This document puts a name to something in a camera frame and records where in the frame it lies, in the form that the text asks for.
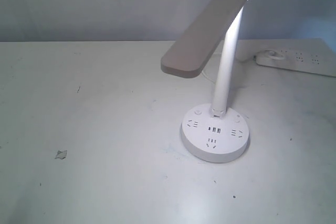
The white desk lamp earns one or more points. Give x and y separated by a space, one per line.
212 132

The white plug on strip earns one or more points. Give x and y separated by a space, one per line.
271 54

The white power strip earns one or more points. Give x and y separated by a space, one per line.
302 61

